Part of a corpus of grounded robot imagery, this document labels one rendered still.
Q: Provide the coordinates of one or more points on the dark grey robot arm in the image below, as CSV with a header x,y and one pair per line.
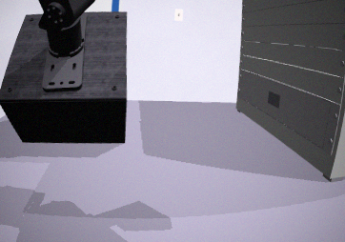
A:
x,y
66,46

